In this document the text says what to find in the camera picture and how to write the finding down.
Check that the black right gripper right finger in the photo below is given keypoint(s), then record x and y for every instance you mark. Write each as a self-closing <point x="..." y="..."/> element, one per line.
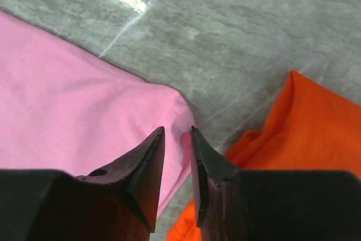
<point x="238" y="204"/>

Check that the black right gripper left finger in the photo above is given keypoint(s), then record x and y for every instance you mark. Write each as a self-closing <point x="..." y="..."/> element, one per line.
<point x="118" y="201"/>

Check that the pink t shirt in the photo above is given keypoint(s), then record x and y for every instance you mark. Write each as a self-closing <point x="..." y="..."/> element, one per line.
<point x="63" y="108"/>

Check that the folded orange t shirt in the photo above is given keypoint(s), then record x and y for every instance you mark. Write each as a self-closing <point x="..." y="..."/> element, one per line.
<point x="308" y="128"/>

